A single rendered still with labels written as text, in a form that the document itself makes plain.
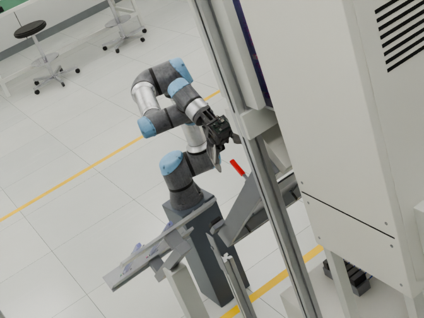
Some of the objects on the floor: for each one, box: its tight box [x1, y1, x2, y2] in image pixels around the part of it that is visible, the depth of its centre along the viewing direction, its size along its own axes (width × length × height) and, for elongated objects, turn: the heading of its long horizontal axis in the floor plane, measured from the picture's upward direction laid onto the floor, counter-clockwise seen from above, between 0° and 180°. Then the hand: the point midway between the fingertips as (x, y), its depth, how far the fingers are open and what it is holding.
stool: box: [102, 0, 147, 54], centre depth 690 cm, size 50×53×62 cm
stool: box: [14, 20, 80, 95], centre depth 656 cm, size 50×53×62 cm
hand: (240, 161), depth 204 cm, fingers open, 14 cm apart
